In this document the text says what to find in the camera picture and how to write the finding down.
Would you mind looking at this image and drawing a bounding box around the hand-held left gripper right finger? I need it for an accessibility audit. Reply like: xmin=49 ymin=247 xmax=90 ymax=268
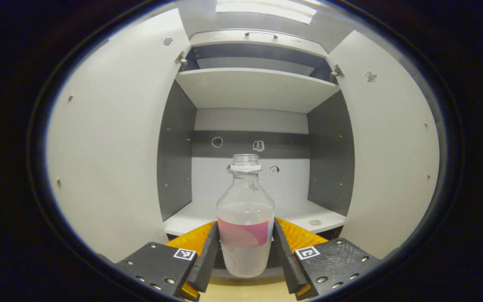
xmin=272 ymin=217 xmax=381 ymax=301

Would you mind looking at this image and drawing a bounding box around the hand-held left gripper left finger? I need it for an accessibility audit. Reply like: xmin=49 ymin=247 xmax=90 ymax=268
xmin=116 ymin=221 xmax=220 ymax=302

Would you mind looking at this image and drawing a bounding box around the clear plastic bottle pink label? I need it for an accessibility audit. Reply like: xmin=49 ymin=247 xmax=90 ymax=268
xmin=216 ymin=154 xmax=275 ymax=279

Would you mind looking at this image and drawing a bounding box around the grey cabinet door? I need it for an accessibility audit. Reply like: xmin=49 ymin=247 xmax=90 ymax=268
xmin=327 ymin=29 xmax=440 ymax=260
xmin=45 ymin=8 xmax=192 ymax=264

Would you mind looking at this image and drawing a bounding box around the grey cabinet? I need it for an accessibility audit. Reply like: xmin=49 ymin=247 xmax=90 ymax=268
xmin=157 ymin=29 xmax=355 ymax=252

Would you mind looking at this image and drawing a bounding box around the long ceiling light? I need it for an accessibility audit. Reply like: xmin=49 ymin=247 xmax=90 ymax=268
xmin=216 ymin=0 xmax=317 ymax=24

